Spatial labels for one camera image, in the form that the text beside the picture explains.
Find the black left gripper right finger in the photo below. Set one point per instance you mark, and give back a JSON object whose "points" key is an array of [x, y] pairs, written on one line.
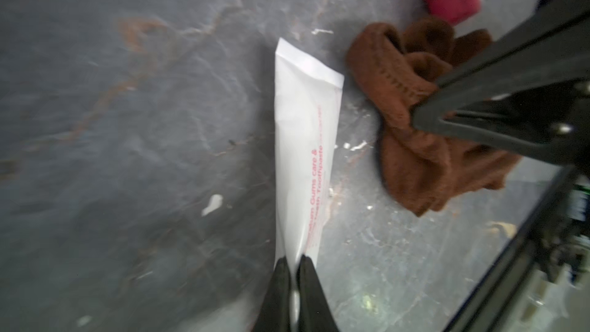
{"points": [[315, 314]]}

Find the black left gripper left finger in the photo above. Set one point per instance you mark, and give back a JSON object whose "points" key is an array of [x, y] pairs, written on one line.
{"points": [[274, 315]]}

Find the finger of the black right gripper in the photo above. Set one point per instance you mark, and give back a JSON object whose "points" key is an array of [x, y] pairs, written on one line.
{"points": [[527, 93]]}

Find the white pink-cap toothpaste tube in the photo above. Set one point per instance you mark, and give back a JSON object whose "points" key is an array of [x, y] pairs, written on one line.
{"points": [[307, 101]]}

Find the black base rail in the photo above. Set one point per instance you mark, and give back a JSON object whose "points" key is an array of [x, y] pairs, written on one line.
{"points": [[550, 248]]}

